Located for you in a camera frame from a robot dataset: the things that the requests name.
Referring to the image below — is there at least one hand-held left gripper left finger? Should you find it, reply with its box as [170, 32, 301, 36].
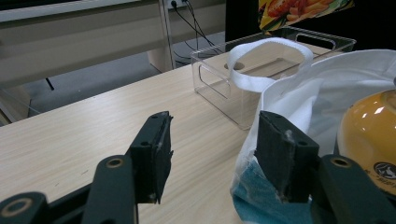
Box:
[125, 110, 174, 204]

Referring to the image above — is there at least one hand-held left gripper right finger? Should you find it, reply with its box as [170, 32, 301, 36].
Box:
[254, 110, 321, 203]

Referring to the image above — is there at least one white power socket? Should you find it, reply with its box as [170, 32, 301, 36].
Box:
[167, 0, 189, 9]

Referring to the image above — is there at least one beige desk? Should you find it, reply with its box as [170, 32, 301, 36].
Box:
[0, 0, 227, 91]

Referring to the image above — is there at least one white green tote bag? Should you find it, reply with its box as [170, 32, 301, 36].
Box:
[226, 36, 396, 224]

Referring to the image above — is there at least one yellow black chip bag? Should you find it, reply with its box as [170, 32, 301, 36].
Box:
[257, 0, 355, 32]

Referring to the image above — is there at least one black cable bundle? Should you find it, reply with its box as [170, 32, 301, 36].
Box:
[169, 0, 225, 61]

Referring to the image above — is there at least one clear plastic tray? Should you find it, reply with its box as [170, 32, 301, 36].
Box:
[190, 26, 358, 131]

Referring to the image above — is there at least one black curtain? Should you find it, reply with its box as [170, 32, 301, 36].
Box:
[225, 0, 396, 51]

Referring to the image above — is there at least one orange juice bottle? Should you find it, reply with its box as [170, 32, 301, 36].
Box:
[337, 90, 396, 197]

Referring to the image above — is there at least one dark round table grommet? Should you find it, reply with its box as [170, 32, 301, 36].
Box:
[223, 61, 246, 71]

